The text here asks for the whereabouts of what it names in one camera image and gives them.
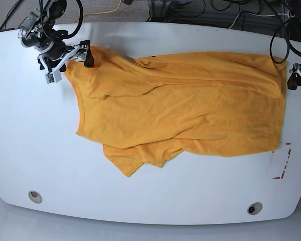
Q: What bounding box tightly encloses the left table cable grommet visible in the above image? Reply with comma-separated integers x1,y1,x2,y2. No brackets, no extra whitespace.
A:
28,191,43,204

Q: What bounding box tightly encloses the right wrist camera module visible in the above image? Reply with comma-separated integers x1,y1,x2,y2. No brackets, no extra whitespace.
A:
45,71,62,84

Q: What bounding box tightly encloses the right table cable grommet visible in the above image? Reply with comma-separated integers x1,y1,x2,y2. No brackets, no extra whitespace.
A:
247,202,263,215

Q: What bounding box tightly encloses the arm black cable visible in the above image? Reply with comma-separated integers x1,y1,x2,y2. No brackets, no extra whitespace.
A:
50,0,84,41
263,0,301,64

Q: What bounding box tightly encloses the red tape rectangle marking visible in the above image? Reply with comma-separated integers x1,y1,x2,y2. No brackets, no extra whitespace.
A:
268,142,292,180

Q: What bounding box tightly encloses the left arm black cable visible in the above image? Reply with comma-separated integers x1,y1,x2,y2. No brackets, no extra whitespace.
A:
263,0,301,64

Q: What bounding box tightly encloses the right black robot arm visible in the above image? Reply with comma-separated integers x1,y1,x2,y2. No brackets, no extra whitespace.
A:
18,1,94,83

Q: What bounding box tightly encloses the table cable grommet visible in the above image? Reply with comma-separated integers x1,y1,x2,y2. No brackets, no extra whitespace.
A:
28,191,43,204
247,202,263,215

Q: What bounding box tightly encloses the white cable on floor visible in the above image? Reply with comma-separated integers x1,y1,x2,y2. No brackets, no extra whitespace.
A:
228,10,289,30

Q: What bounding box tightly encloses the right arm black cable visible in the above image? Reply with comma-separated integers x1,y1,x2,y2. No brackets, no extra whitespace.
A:
50,0,84,41

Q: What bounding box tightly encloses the black cable on floor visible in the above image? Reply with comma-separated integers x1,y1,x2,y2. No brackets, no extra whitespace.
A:
0,0,41,30

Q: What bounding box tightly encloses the orange yellow t-shirt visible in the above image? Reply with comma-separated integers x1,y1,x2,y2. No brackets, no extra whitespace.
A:
65,47,287,176

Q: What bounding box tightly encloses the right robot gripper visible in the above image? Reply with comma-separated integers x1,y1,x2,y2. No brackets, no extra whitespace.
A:
18,24,94,74

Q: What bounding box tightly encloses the yellow cable on floor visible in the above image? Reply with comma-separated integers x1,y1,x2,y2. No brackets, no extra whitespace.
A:
74,0,122,23

